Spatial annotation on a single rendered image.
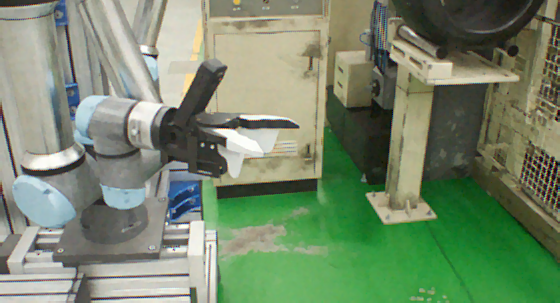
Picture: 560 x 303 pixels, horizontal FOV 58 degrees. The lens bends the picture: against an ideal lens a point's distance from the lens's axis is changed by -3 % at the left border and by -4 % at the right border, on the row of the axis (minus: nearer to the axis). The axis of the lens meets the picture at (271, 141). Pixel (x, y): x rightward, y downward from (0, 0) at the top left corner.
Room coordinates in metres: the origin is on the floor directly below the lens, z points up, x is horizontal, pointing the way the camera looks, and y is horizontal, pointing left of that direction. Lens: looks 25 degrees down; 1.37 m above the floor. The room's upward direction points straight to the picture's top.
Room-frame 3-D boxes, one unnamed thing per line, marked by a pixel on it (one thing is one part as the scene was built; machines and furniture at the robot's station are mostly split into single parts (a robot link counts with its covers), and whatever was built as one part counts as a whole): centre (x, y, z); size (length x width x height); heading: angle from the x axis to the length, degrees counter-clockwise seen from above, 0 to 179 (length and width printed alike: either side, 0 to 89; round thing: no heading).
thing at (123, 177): (0.79, 0.25, 0.94); 0.11 x 0.08 x 0.11; 159
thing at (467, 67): (1.92, -0.70, 0.80); 0.37 x 0.36 x 0.02; 99
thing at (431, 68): (1.89, -0.56, 0.83); 0.36 x 0.09 x 0.06; 9
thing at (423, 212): (2.16, -0.64, 0.02); 0.27 x 0.27 x 0.04; 9
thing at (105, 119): (0.78, 0.26, 1.04); 0.11 x 0.08 x 0.09; 69
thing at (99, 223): (0.96, 0.35, 0.77); 0.15 x 0.15 x 0.10
